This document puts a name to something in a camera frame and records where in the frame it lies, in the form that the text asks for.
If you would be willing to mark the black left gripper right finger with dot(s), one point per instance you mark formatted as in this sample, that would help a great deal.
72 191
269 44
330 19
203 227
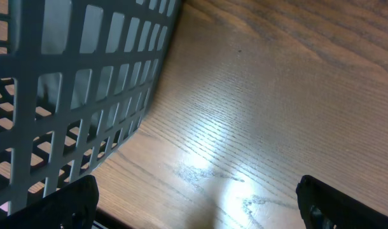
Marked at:
322 206

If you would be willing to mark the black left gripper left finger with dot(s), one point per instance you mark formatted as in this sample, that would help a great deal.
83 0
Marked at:
73 206

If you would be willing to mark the grey plastic mesh basket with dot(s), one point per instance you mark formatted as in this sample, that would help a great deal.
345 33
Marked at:
76 78

